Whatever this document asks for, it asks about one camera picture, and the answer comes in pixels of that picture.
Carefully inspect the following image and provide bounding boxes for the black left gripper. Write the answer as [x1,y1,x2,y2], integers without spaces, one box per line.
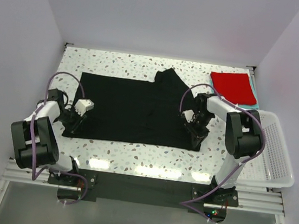
[54,104,88,135]

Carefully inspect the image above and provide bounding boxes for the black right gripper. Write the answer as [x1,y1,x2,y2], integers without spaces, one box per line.
[181,108,215,150]

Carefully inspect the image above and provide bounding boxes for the black t shirt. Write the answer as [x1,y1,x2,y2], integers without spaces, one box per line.
[62,69,200,152]

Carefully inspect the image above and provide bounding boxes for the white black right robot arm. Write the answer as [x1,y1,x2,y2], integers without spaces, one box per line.
[179,93,265,204]

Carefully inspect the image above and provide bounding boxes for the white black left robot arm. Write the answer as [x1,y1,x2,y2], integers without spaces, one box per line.
[11,88,94,185]

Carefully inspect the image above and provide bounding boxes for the folded red t shirt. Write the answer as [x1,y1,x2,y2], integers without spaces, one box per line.
[207,69,261,107]

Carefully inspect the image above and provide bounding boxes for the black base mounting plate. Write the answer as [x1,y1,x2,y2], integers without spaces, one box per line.
[48,169,239,222]

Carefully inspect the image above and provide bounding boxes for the white plastic basket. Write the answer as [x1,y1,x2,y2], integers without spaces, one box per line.
[237,110,295,189]

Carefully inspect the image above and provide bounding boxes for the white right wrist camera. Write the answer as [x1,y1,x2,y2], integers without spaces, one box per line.
[181,110,194,123]

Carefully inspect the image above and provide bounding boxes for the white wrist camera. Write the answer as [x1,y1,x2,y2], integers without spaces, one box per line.
[181,110,194,123]
[74,99,94,116]

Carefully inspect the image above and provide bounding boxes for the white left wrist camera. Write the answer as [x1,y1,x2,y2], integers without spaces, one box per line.
[74,99,94,116]

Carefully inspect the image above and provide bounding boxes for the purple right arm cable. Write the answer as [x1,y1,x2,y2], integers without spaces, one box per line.
[166,81,272,224]

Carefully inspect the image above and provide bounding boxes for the aluminium rail frame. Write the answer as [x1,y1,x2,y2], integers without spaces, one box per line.
[0,34,299,224]

